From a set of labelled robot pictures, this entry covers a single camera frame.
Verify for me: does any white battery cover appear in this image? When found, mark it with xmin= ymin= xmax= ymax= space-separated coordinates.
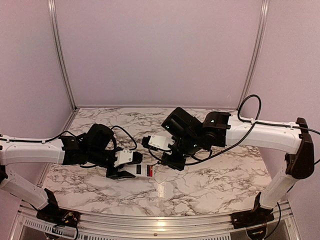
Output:
xmin=154 ymin=175 xmax=167 ymax=184

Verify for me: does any white red remote control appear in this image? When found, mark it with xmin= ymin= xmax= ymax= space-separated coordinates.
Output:
xmin=121 ymin=163 xmax=154 ymax=179

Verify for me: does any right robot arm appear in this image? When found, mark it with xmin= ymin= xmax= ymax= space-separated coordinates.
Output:
xmin=160 ymin=107 xmax=315 ymax=229

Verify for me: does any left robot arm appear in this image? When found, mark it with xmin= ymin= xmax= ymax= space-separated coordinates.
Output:
xmin=0 ymin=123 xmax=143 ymax=228

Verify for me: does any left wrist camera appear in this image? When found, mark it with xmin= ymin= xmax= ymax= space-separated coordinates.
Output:
xmin=113 ymin=149 xmax=143 ymax=168

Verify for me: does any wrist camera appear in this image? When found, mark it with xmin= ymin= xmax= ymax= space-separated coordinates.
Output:
xmin=141 ymin=135 xmax=175 ymax=152
xmin=113 ymin=149 xmax=143 ymax=168

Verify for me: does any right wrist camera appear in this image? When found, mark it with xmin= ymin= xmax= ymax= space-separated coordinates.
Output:
xmin=141 ymin=135 xmax=175 ymax=152

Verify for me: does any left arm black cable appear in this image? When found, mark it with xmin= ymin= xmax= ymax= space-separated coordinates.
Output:
xmin=0 ymin=124 xmax=138 ymax=168

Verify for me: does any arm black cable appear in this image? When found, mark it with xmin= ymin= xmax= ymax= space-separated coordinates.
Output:
xmin=0 ymin=124 xmax=138 ymax=168
xmin=147 ymin=94 xmax=320 ymax=167

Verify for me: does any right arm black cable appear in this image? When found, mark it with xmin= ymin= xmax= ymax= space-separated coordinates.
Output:
xmin=147 ymin=94 xmax=320 ymax=167

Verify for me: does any front aluminium frame rail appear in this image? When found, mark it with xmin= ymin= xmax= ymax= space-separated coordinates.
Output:
xmin=14 ymin=204 xmax=301 ymax=240

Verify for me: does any left aluminium frame post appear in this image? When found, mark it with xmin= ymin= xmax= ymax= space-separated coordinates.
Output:
xmin=47 ymin=0 xmax=77 ymax=112

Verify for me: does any aluminium frame post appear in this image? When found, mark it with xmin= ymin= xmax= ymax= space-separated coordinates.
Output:
xmin=238 ymin=0 xmax=270 ymax=107
xmin=47 ymin=0 xmax=77 ymax=112

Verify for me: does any right aluminium frame post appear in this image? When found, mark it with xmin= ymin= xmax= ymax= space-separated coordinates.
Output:
xmin=238 ymin=0 xmax=270 ymax=107

